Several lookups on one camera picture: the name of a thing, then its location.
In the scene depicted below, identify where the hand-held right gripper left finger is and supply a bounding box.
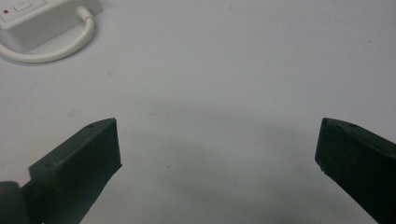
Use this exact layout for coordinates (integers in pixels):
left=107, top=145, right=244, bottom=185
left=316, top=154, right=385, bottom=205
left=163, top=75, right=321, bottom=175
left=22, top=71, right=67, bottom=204
left=21, top=117, right=122, bottom=224

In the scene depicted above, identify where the white power strip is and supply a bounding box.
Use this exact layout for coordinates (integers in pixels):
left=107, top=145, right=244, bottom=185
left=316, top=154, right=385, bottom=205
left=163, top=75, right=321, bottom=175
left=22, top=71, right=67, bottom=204
left=0, top=0, right=104, bottom=52

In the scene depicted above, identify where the white power strip cable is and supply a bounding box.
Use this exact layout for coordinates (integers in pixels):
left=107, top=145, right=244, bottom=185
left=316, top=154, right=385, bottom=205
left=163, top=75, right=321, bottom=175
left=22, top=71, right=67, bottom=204
left=0, top=6, right=96, bottom=64

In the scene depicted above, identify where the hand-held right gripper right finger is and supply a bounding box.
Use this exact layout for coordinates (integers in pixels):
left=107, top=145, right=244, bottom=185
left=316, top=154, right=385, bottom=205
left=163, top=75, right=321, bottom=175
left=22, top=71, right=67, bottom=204
left=314, top=117, right=396, bottom=224

